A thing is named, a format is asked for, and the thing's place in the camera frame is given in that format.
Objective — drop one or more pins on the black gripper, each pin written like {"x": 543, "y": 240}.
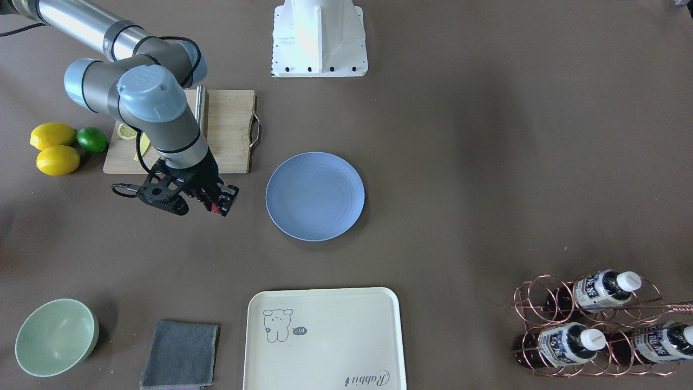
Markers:
{"x": 204, "y": 174}

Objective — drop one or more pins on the blue round plate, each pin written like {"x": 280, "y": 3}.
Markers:
{"x": 315, "y": 196}

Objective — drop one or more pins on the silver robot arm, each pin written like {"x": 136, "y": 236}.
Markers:
{"x": 141, "y": 84}

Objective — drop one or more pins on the steel muddler black tip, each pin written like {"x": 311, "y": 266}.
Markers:
{"x": 201, "y": 108}

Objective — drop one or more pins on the yellow plastic knife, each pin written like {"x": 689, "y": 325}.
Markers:
{"x": 142, "y": 145}

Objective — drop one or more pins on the lemon slice lower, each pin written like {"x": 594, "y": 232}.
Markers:
{"x": 125, "y": 132}

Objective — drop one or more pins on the green lime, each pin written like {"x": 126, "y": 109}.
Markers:
{"x": 92, "y": 140}

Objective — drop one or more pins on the grey folded cloth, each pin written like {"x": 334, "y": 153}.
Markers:
{"x": 181, "y": 356}

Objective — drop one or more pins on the yellow lemon lower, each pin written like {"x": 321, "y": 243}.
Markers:
{"x": 58, "y": 160}

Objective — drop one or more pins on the yellow lemon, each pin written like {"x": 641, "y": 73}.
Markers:
{"x": 58, "y": 160}
{"x": 52, "y": 134}

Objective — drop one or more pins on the cream rabbit tray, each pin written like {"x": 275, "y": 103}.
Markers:
{"x": 347, "y": 338}

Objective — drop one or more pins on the yellow lemon upper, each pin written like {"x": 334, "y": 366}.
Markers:
{"x": 52, "y": 134}

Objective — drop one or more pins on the green bowl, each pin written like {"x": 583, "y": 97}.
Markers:
{"x": 56, "y": 337}

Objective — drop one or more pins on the tea bottle front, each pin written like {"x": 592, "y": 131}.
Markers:
{"x": 568, "y": 344}

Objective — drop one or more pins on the tea bottle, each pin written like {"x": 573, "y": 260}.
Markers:
{"x": 603, "y": 291}
{"x": 568, "y": 344}
{"x": 662, "y": 343}

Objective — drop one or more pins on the tea bottle back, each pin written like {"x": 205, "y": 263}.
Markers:
{"x": 662, "y": 343}
{"x": 603, "y": 291}

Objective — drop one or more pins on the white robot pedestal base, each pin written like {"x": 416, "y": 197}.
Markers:
{"x": 319, "y": 39}

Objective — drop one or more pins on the copper wire bottle rack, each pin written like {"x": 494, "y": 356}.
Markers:
{"x": 536, "y": 302}

